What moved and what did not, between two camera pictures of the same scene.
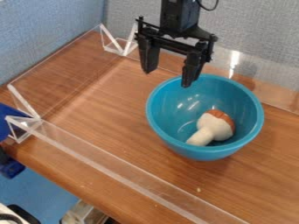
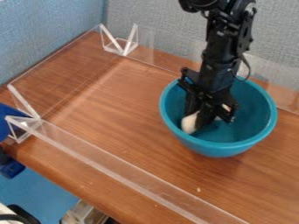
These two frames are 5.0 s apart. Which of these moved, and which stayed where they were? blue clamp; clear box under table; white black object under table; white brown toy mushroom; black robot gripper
Moved: white brown toy mushroom; black robot gripper
Stayed: clear box under table; white black object under table; blue clamp
